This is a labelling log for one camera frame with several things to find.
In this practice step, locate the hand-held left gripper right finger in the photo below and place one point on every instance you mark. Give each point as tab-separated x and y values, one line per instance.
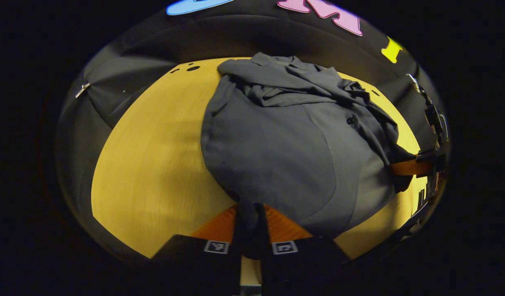
266	273

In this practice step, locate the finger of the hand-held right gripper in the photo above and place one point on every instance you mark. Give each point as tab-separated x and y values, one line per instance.
431	155
412	167

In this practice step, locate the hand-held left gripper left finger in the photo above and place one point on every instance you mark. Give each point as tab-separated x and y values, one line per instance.
235	271

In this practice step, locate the grey collared shirt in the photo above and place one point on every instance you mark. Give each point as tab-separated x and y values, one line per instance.
277	156

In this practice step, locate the silver metal clip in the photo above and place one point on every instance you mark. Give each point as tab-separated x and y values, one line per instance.
82	89
412	83

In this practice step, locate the black backdrop cloth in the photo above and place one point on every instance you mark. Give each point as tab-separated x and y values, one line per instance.
133	70

